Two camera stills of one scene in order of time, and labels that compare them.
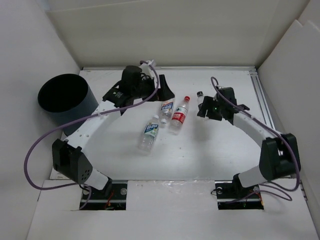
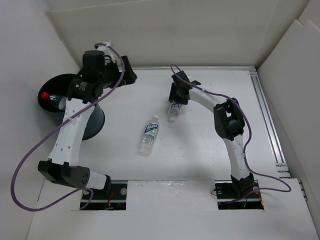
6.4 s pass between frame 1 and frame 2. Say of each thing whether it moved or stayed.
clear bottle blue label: stayed
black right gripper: moved
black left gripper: moved
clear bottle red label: moved
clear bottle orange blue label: moved
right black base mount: stayed
